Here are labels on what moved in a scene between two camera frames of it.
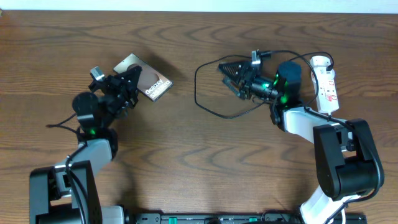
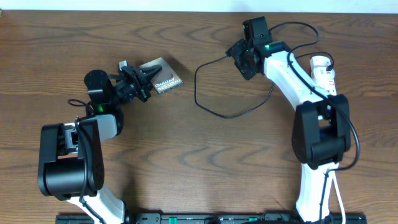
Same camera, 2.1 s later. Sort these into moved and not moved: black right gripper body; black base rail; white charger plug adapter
Moved: black right gripper body
Not moved: white charger plug adapter; black base rail
